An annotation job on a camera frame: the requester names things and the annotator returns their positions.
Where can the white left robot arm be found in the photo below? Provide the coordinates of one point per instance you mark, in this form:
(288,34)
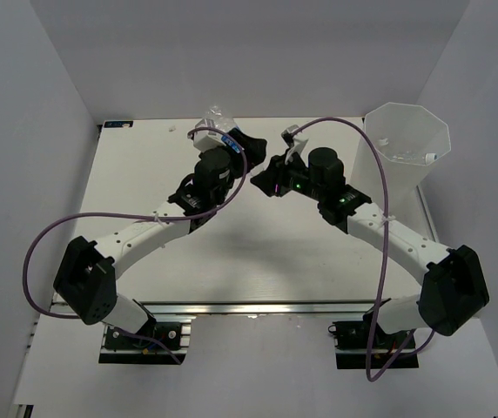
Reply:
(87,277)

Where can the aluminium table frame rail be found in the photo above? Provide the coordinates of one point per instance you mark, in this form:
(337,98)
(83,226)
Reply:
(329,307)

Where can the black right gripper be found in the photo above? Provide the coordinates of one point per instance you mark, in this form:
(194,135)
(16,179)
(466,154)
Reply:
(268,179)

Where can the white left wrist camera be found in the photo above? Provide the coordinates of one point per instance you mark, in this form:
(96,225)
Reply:
(206,140)

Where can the water bottle with blue label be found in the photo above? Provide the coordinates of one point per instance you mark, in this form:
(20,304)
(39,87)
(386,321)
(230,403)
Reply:
(224,122)

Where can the blue label sticker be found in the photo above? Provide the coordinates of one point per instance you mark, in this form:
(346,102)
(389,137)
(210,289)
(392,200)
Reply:
(117,124)

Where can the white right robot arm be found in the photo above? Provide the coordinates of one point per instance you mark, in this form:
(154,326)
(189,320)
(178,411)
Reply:
(453,288)

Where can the white translucent plastic bin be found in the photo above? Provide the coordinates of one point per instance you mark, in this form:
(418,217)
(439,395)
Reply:
(410,141)

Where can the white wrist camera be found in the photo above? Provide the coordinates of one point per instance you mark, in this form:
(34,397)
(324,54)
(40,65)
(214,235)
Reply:
(206,140)
(295,141)

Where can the clear unlabelled plastic bottle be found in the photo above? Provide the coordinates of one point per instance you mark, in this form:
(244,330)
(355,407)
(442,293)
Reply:
(415,158)

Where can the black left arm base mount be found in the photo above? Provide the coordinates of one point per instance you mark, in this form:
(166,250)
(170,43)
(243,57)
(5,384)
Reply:
(167,345)

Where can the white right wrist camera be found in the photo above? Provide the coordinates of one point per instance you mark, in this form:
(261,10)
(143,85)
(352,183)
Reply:
(295,141)

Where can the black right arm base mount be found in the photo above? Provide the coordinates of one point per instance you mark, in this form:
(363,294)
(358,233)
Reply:
(350,333)

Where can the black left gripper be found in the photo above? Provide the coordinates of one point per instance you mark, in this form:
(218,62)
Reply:
(256,149)

